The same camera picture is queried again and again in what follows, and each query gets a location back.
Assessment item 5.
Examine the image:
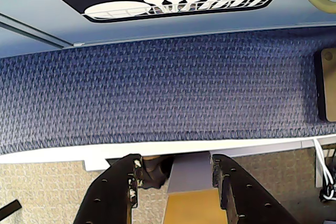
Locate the blue woven mat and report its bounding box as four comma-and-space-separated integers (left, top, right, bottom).
0, 27, 336, 156

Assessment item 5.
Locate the grey box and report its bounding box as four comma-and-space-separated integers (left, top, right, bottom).
166, 152, 219, 194

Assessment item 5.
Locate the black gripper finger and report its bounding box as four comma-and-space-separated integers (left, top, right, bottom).
211, 153, 298, 224
72, 153, 144, 224

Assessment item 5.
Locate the gold dishwasher door handle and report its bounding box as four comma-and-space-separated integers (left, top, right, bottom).
303, 0, 336, 14

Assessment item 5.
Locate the tan wooden plank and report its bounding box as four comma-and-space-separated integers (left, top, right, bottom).
162, 189, 228, 224

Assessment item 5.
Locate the white cable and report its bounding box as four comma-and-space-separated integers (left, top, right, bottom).
313, 137, 336, 201

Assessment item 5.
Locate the tan board with black edge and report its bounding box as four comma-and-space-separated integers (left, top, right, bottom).
314, 48, 336, 123

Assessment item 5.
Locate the black strap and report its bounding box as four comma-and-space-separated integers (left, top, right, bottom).
0, 199, 22, 217

